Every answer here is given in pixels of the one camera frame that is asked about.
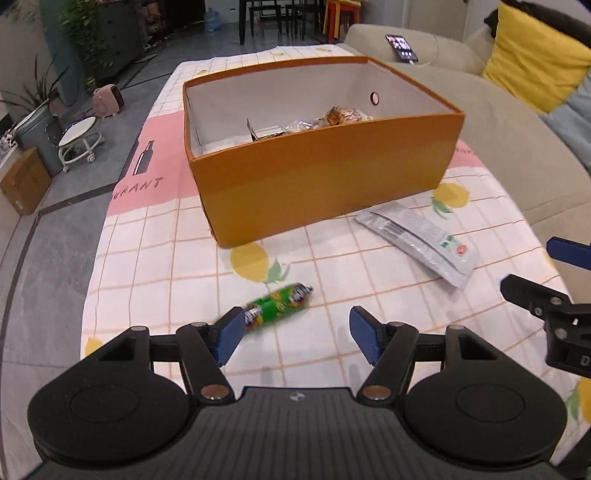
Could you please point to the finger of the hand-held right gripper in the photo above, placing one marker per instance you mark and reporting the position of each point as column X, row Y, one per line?
column 526, row 291
column 570, row 253

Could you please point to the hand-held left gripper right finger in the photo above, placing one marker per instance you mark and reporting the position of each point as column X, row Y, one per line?
column 364, row 334

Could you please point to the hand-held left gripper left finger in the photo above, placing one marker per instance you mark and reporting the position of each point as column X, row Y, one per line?
column 230, row 334

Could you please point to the green snack packet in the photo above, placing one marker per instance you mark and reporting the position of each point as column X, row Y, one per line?
column 277, row 307

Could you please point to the orange cardboard box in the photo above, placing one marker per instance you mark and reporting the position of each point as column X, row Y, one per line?
column 323, row 175

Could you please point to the checked lemon print tablecloth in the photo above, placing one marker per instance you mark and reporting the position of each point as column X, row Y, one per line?
column 175, row 258

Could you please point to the grey foil snack packet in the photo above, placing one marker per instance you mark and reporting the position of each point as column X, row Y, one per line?
column 415, row 237

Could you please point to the light blue pillow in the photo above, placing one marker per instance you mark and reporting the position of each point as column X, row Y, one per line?
column 575, row 129

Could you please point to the beige sofa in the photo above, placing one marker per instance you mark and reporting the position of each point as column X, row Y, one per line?
column 503, row 134

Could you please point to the yellow pillow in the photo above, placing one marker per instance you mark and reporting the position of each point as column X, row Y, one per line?
column 535, row 60

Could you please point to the dark edged snack packet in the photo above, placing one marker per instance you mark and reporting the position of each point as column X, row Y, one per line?
column 263, row 133

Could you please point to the clear snack packet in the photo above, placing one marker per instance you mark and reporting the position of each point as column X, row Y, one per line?
column 302, row 125

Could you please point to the brown pastry packet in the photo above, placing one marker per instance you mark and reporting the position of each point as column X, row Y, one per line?
column 344, row 115

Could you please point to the white wheeled stool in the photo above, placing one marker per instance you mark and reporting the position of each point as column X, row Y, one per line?
column 78, row 131

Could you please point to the brown cardboard box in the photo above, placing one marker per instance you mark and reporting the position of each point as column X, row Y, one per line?
column 23, row 182

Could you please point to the pink space heater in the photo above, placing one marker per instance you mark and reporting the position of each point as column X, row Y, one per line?
column 107, row 100

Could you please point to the black smartphone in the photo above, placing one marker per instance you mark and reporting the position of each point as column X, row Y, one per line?
column 402, row 47

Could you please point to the grey trash bin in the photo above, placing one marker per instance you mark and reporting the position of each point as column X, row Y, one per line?
column 39, row 141

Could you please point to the long leaf potted plant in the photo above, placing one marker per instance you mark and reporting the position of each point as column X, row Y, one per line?
column 32, row 92

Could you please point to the blue water jug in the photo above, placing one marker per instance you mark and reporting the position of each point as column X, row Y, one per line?
column 211, row 21

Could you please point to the stacked orange stools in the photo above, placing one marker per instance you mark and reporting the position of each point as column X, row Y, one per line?
column 341, row 18

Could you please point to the dark grey dresser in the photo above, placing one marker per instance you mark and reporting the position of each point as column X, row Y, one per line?
column 120, row 32

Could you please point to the black dining table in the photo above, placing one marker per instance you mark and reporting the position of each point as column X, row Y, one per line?
column 277, row 9

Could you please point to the trailing green plant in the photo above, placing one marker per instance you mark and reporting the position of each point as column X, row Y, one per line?
column 85, row 27

